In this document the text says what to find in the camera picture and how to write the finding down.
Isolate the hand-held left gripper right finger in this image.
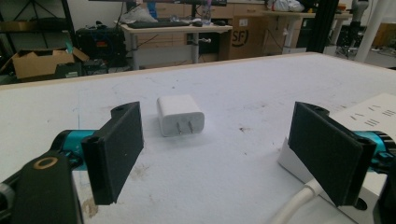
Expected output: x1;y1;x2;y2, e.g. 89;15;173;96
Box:
288;101;396;208

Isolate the white plastic bag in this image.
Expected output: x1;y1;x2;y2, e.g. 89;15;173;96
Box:
266;0;305;13

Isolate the black keyboard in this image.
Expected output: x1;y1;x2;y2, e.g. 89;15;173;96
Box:
127;20;191;30

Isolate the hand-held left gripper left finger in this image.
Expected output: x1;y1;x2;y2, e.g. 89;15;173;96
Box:
50;101;145;206

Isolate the white power strip cable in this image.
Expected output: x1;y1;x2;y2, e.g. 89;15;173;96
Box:
270;178;322;224

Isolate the closed cardboard box with logo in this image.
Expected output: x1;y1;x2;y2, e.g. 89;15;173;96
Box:
218;14;269;62

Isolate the white metal post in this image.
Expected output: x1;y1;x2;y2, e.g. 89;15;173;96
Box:
353;0;394;63

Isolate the white charger plug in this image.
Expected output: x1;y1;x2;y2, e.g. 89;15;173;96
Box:
156;93;205;138

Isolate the white power strip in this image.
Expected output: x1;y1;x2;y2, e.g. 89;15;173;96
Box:
277;92;396;224

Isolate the black metal post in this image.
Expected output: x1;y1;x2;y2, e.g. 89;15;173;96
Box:
305;0;340;54

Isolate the black metal shelf rack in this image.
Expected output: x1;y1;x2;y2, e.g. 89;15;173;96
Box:
0;0;77;54

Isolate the black equipment case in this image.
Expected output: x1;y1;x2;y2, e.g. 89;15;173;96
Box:
75;21;127;68

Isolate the wooden counter desk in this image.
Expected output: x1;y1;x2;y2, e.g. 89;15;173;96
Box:
262;9;353;56

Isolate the wooden desk with white legs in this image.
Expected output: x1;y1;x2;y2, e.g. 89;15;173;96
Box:
120;22;233;71

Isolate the clear water bottle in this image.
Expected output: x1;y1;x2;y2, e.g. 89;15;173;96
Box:
201;0;213;26

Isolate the open cardboard box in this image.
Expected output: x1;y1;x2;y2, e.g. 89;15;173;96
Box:
10;47;91;80

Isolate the white cloth bundle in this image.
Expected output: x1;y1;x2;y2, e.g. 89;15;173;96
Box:
119;6;159;24

